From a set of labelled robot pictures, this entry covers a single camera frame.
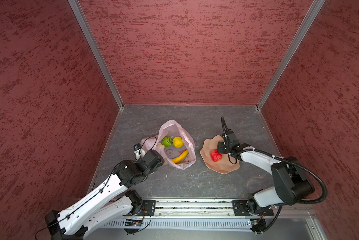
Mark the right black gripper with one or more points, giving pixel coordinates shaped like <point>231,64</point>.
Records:
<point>220,147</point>

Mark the yellow fake lemon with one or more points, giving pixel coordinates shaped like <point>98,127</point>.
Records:
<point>178,142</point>

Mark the pink plastic bag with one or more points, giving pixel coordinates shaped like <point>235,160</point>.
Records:
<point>172,129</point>

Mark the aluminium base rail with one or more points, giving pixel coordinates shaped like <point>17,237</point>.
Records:
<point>197,208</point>

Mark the right aluminium corner post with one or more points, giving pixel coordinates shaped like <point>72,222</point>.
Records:
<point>305,25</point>

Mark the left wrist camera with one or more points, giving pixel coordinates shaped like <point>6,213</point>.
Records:
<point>139,151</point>

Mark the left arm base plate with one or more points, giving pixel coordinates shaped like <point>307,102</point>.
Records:
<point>147,208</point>

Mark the red fake strawberry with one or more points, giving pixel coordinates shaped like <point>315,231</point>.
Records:
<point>215,155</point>

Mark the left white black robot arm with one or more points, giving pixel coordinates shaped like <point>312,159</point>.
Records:
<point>112,198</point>

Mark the left aluminium corner post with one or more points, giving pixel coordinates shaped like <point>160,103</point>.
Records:
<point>82,21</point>

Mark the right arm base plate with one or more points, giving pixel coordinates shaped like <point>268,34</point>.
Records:
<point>248,208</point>

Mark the green fake fruit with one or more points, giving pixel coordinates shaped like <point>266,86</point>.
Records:
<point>167,141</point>

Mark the beige fake fruit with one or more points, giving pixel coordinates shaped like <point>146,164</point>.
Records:
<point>160,146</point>

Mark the yellow fake banana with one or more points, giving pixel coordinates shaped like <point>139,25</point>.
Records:
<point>181,157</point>

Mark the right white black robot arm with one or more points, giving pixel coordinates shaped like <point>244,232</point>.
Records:
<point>291,183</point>

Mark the aluminium corner post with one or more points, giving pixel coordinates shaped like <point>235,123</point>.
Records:
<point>82,21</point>
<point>305,25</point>

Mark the pink scalloped bowl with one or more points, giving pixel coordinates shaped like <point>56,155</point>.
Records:
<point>224,166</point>

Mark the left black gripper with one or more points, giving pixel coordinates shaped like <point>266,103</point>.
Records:
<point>154,169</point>

